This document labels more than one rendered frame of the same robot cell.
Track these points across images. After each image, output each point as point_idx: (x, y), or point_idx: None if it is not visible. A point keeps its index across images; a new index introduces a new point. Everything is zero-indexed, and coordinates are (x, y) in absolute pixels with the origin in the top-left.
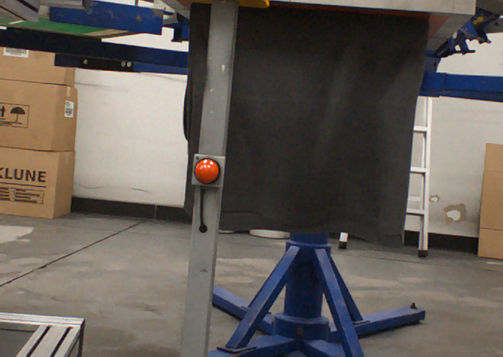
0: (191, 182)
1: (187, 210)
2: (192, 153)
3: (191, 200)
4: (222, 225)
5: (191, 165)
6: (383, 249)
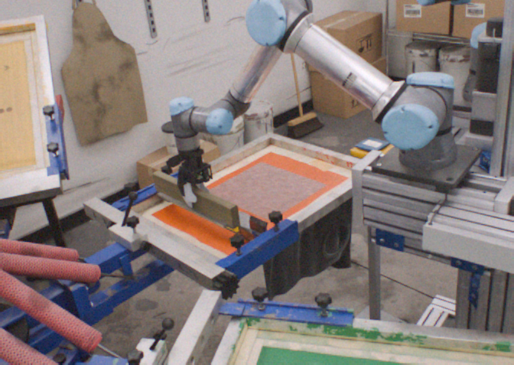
0: (349, 255)
1: (349, 266)
2: (349, 243)
3: (348, 261)
4: (334, 266)
5: (349, 248)
6: None
